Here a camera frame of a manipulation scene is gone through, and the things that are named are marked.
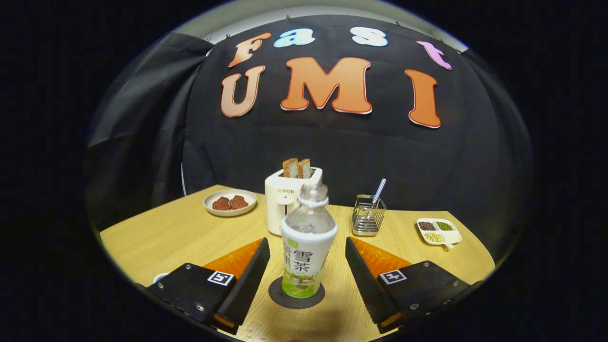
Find dark round coaster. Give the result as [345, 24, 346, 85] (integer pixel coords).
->
[268, 277, 326, 309]

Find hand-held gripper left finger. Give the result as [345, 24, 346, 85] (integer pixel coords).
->
[146, 237, 271, 335]

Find wire mesh utensil holder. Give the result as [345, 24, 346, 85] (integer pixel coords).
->
[351, 194, 387, 237]

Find wooden table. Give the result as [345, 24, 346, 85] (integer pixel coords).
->
[100, 184, 496, 342]

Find white divided dish with beans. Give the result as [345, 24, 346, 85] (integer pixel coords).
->
[417, 218, 462, 248]

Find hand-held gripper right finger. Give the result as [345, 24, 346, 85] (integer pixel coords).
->
[345, 237, 483, 334]

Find white toaster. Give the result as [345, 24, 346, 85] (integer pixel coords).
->
[265, 166, 323, 237]

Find white oval plate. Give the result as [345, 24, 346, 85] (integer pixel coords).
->
[203, 189, 257, 217]

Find clear bottle with white label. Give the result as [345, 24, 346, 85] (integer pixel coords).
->
[281, 183, 339, 299]

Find metal spoon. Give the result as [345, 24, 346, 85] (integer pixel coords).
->
[366, 179, 387, 219]

